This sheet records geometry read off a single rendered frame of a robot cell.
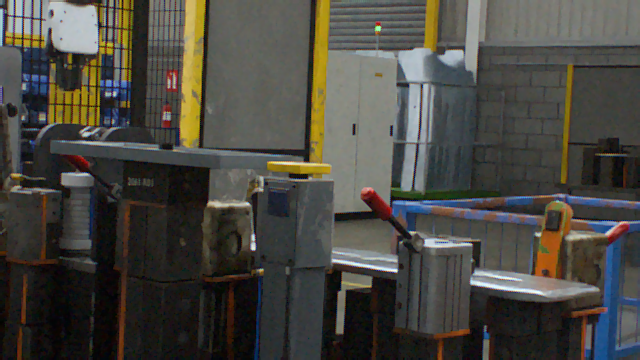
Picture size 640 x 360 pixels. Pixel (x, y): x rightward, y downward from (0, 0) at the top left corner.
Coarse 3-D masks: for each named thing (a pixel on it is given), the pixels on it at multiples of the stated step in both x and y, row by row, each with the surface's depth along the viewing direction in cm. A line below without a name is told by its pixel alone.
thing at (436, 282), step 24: (432, 240) 163; (408, 264) 159; (432, 264) 156; (456, 264) 159; (408, 288) 159; (432, 288) 156; (456, 288) 160; (408, 312) 159; (432, 312) 156; (456, 312) 160; (408, 336) 160; (432, 336) 156; (456, 336) 161
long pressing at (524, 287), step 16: (336, 256) 191; (352, 256) 193; (368, 256) 193; (384, 256) 194; (352, 272) 180; (368, 272) 178; (384, 272) 176; (480, 272) 179; (496, 272) 180; (512, 272) 181; (480, 288) 165; (496, 288) 163; (512, 288) 162; (528, 288) 164; (544, 288) 165; (560, 288) 166; (576, 288) 168; (592, 288) 170
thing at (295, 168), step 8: (272, 168) 154; (280, 168) 153; (288, 168) 152; (296, 168) 151; (304, 168) 151; (312, 168) 152; (320, 168) 153; (328, 168) 154; (288, 176) 154; (296, 176) 153; (304, 176) 154
